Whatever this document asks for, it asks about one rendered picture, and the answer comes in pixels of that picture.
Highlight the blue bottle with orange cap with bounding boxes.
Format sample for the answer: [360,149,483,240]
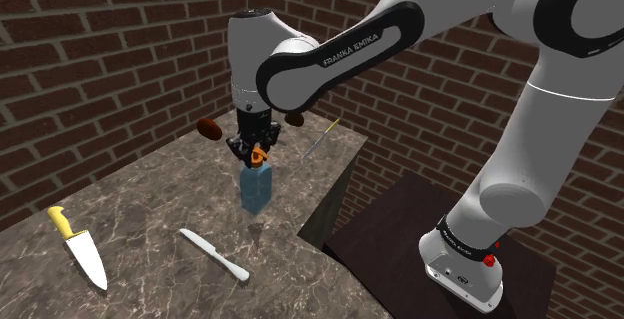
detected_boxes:
[239,145,274,215]

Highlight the white table knife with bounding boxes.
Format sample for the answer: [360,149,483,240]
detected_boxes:
[179,228,251,282]

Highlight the dark robot stand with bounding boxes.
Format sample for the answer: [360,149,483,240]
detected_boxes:
[323,169,558,319]

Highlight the thin yellow-handled knife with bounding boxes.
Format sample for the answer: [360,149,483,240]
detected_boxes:
[301,117,342,161]

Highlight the yellow-handled chef knife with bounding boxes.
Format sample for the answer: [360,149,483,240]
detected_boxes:
[47,205,109,292]

